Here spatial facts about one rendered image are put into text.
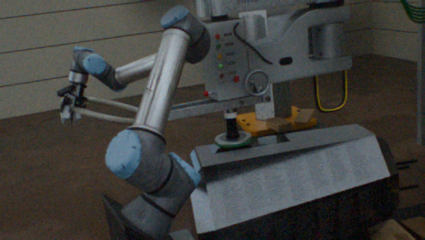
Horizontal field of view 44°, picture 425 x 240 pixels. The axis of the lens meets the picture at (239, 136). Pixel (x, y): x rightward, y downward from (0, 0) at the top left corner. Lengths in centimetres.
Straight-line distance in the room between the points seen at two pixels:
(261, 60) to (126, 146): 134
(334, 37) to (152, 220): 170
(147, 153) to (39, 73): 714
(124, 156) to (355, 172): 153
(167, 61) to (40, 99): 701
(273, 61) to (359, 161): 72
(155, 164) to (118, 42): 715
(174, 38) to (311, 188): 120
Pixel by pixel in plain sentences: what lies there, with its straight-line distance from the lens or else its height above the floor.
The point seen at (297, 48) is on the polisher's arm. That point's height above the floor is 138.
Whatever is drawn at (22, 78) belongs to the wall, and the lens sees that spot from 882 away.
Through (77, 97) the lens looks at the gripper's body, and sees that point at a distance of 259.
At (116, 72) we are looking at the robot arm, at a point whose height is 144.
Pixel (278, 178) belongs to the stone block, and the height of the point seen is 76.
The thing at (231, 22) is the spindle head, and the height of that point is 157.
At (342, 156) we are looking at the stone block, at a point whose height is 80.
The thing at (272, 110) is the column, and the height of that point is 87.
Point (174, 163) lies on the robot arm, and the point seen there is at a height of 122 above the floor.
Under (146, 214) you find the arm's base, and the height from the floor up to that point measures 107.
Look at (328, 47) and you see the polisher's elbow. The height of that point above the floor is 135.
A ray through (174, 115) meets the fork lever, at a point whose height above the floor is 113.
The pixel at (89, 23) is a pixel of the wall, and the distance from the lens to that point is 877.
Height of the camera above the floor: 183
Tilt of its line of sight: 18 degrees down
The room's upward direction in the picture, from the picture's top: 6 degrees counter-clockwise
